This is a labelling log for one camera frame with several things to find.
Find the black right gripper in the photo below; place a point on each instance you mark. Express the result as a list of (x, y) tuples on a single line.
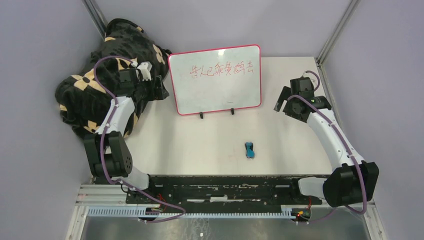
[(285, 94)]

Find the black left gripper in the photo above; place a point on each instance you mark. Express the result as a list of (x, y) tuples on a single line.
[(159, 93)]

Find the red framed whiteboard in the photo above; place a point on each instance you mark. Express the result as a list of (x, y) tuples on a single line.
[(215, 80)]

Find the blue whiteboard eraser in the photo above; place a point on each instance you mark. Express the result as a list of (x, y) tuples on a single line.
[(249, 147)]

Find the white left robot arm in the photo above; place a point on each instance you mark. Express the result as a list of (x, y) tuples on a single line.
[(107, 153)]

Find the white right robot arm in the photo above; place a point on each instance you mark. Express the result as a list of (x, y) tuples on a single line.
[(353, 180)]

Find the black floral blanket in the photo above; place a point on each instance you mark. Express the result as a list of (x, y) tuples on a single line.
[(84, 98)]

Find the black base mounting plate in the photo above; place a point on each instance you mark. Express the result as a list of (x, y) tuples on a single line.
[(229, 193)]

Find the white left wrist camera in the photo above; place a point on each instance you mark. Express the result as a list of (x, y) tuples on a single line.
[(145, 69)]

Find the grey slotted cable duct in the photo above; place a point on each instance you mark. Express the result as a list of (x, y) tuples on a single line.
[(143, 212)]

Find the aluminium frame rail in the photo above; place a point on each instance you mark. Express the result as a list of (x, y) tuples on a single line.
[(100, 195)]

